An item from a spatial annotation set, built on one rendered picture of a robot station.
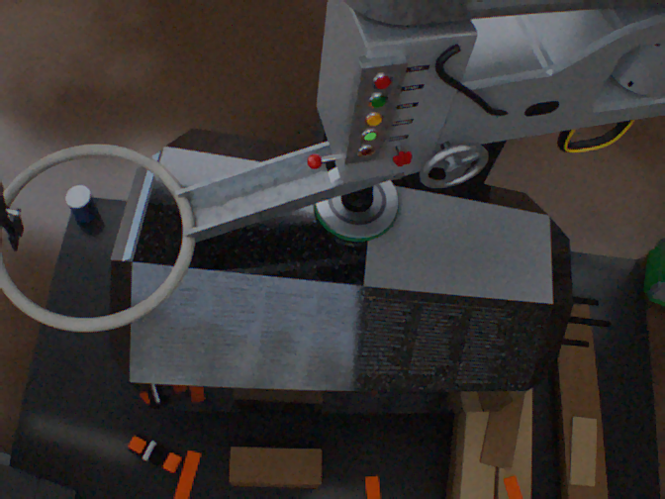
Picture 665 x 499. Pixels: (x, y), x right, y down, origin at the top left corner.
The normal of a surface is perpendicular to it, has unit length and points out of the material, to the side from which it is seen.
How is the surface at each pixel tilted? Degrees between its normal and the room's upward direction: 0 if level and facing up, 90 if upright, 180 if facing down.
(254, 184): 14
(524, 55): 4
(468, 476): 0
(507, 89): 90
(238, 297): 45
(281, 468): 0
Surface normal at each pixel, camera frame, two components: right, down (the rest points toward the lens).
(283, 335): 0.01, 0.33
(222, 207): -0.15, -0.38
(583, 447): 0.08, -0.43
